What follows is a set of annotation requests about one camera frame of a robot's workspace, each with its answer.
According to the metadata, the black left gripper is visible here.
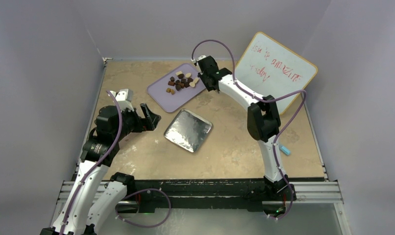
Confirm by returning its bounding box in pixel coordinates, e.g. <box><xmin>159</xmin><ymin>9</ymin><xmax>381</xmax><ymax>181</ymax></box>
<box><xmin>113</xmin><ymin>103</ymin><xmax>159</xmax><ymax>141</ymax></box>

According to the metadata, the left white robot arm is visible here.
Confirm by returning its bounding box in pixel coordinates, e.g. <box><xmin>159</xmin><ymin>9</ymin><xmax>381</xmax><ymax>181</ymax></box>
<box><xmin>40</xmin><ymin>101</ymin><xmax>161</xmax><ymax>235</ymax></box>

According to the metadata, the lavender plastic tray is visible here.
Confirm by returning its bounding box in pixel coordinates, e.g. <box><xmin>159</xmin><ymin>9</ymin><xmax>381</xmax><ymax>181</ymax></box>
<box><xmin>147</xmin><ymin>63</ymin><xmax>206</xmax><ymax>113</ymax></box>

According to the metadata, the silver square tin lid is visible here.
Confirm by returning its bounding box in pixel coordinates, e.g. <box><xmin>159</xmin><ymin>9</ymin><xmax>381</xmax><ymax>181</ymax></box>
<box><xmin>164</xmin><ymin>109</ymin><xmax>213</xmax><ymax>153</ymax></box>

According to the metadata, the yellow framed whiteboard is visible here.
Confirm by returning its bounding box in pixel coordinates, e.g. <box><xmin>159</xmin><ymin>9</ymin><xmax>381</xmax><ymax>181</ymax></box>
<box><xmin>235</xmin><ymin>32</ymin><xmax>318</xmax><ymax>98</ymax></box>

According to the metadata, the light blue marker pen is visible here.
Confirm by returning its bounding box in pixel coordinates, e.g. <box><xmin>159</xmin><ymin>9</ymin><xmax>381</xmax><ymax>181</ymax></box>
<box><xmin>279</xmin><ymin>144</ymin><xmax>291</xmax><ymax>156</ymax></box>

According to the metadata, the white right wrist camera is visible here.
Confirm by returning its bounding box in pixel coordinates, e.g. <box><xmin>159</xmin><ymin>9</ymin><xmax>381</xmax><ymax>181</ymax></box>
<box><xmin>191</xmin><ymin>55</ymin><xmax>207</xmax><ymax>65</ymax></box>

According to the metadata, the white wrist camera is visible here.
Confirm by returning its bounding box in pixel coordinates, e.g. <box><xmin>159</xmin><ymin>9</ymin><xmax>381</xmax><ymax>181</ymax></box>
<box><xmin>110</xmin><ymin>89</ymin><xmax>133</xmax><ymax>110</ymax></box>
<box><xmin>191</xmin><ymin>55</ymin><xmax>207</xmax><ymax>65</ymax></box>

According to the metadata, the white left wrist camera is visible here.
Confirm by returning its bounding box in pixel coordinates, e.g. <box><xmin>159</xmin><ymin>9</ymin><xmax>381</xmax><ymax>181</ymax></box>
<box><xmin>110</xmin><ymin>89</ymin><xmax>133</xmax><ymax>110</ymax></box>

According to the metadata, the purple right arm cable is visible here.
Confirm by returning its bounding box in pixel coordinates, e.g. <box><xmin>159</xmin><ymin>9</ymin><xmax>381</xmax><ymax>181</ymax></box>
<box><xmin>191</xmin><ymin>39</ymin><xmax>308</xmax><ymax>221</ymax></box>

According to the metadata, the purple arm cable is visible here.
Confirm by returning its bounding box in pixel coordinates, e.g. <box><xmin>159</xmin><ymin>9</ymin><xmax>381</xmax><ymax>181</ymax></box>
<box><xmin>191</xmin><ymin>39</ymin><xmax>308</xmax><ymax>221</ymax></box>
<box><xmin>58</xmin><ymin>90</ymin><xmax>173</xmax><ymax>235</ymax></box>

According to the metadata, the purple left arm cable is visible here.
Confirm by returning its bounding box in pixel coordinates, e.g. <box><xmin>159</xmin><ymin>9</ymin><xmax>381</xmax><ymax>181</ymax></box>
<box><xmin>58</xmin><ymin>90</ymin><xmax>173</xmax><ymax>235</ymax></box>

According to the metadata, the aluminium frame rail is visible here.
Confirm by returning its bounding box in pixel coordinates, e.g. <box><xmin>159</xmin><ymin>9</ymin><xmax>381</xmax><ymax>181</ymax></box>
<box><xmin>56</xmin><ymin>180</ymin><xmax>344</xmax><ymax>205</ymax></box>

